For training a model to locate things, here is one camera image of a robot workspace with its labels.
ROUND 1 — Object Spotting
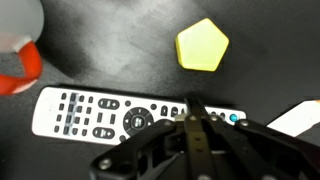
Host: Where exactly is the yellow pentagon block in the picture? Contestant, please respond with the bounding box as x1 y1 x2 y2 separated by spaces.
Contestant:
174 17 231 73

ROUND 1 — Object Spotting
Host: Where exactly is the white strip with orange tip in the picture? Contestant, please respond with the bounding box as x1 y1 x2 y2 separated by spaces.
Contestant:
266 99 320 138

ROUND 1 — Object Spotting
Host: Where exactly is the white remote with black buttons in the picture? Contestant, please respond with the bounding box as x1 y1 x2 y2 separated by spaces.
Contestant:
31 85 248 147

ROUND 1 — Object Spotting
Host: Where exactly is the white mug with red inside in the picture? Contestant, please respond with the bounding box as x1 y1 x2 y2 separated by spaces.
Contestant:
0 0 45 97

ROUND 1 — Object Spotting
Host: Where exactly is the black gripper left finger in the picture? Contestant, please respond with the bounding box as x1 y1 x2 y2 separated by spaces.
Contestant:
89 96 219 180

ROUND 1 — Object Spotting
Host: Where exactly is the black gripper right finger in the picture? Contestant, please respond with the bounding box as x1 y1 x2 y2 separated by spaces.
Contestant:
194 97 320 180

